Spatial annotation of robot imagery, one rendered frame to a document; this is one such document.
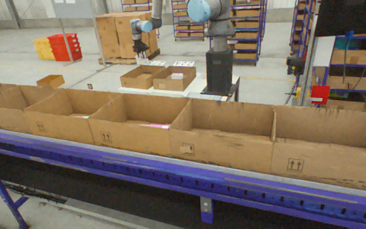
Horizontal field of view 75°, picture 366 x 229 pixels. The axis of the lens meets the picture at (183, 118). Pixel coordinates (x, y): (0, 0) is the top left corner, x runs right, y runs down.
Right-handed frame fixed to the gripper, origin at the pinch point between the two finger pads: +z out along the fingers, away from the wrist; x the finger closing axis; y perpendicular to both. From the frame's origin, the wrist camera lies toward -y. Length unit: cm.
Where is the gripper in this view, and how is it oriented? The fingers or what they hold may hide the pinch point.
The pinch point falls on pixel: (142, 60)
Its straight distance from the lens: 238.6
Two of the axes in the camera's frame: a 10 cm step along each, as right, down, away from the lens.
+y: -8.3, -2.2, 5.1
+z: 0.7, 8.7, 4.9
